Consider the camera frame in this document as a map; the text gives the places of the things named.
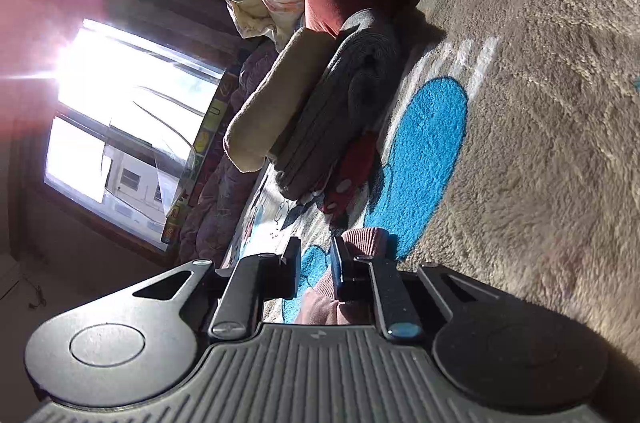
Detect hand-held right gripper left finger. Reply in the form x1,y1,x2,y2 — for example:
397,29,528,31
132,237,302,340

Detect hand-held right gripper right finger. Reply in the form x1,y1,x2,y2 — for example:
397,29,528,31
331,237,501,341

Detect pink sweatshirt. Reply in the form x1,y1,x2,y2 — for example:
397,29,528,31
294,227,396,326

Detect purple quilt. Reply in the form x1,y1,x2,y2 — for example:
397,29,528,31
177,40,281,266

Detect dark grey folded garment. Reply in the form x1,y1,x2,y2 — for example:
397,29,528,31
274,9,406,200

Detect colourful alphabet play mat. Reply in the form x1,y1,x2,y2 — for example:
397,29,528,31
161,65,243,249

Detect pale yellow folded cloth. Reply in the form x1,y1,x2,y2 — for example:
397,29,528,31
222,27,343,172

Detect window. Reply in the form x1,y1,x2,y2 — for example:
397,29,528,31
44,18,226,246

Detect cartoon printed blanket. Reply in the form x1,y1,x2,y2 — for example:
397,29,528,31
220,0,640,354

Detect curtain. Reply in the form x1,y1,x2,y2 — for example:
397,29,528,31
65,0,236,68

